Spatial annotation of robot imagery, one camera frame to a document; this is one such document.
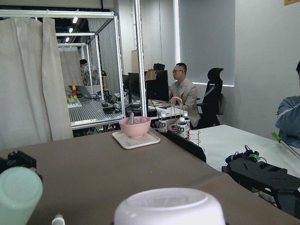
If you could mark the green plastic cup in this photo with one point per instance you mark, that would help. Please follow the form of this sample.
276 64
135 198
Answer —
20 191

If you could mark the pink plastic cup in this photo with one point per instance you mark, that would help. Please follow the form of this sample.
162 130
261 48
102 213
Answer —
170 206

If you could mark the beverage bottle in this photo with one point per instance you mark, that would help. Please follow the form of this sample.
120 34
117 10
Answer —
162 127

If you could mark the pink bowl with ice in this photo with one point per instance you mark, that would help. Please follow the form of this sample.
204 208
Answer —
135 126

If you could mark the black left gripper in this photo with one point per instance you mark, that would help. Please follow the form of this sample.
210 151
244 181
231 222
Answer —
19 158

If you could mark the seated man beige jacket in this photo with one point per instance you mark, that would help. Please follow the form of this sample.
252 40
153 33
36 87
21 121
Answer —
187 91

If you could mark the black office chair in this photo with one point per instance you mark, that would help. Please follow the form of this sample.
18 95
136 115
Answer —
213 101

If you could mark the black plastic stand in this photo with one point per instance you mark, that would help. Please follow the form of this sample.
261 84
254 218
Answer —
271 179

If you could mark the beige curtain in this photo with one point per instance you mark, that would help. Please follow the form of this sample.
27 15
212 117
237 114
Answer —
33 106

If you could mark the beige plastic tray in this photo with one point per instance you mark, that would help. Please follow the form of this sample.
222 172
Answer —
129 143

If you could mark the aluminium frame post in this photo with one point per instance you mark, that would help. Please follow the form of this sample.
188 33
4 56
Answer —
139 39

